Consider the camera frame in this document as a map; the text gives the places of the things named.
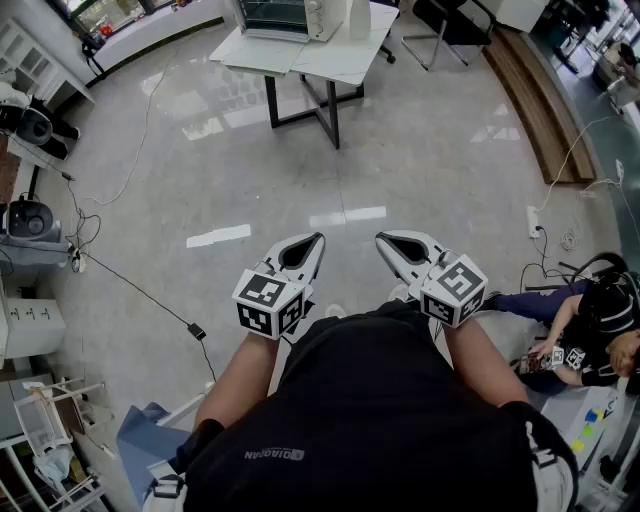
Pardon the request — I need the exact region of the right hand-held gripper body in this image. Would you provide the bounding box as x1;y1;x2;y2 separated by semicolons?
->
408;249;489;330

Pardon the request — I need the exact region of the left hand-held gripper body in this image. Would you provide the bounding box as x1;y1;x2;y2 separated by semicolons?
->
231;258;317;342

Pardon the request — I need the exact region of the cream oven door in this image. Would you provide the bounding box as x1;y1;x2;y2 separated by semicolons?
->
222;35;310;76

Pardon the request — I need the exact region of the person's left forearm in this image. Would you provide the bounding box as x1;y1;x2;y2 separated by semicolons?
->
192;329;281;436

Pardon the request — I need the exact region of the person's right forearm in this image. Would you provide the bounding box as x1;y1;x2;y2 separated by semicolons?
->
442;317;529;409

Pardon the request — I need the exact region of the cream toaster oven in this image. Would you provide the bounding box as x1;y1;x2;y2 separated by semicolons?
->
230;0;346;44

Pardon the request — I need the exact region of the person's black shirt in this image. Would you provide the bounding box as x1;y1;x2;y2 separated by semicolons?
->
172;299;581;512

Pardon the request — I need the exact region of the brown wooden platform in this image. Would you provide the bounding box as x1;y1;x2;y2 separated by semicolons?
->
482;24;599;185

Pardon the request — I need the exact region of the blue fabric sheet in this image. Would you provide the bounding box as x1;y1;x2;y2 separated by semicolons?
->
115;402;194;501

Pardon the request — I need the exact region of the black wheeled office chair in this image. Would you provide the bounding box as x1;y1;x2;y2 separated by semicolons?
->
369;0;401;65

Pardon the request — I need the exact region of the white marble table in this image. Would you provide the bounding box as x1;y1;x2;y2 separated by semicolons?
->
208;2;401;150

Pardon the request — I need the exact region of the black sled-base chair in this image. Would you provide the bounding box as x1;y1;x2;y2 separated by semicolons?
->
401;0;496;71

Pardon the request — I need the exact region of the white vase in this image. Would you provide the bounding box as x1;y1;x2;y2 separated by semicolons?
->
348;0;371;41

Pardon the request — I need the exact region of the small white drawer cabinet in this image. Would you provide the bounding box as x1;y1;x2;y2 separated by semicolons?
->
0;297;67;361

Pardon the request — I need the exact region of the white storage box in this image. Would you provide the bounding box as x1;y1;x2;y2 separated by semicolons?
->
492;0;551;34

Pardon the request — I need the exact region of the grey round appliance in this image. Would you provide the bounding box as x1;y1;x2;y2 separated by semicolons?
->
2;199;64;246
17;107;54;146

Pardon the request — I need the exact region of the white curved window ledge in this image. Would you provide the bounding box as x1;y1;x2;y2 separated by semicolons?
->
82;0;226;89

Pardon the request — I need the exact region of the white shelf unit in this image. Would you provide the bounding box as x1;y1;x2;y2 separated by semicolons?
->
0;18;96;106

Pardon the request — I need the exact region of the black cable with adapter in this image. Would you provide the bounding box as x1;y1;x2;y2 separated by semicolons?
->
79;252;219;384

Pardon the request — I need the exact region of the black power cable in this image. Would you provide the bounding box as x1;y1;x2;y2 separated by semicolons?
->
519;227;566;294

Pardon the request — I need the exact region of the thin white cable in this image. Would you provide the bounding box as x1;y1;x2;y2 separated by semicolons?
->
82;29;186;206
542;114;626;211

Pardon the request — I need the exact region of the white shoulder strap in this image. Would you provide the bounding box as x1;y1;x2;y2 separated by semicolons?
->
142;459;189;512
524;419;576;512

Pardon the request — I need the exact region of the white wire rack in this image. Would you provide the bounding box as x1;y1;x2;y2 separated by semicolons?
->
12;377;109;512

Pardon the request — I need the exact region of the black strap bag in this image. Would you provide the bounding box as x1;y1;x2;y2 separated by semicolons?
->
82;37;109;81

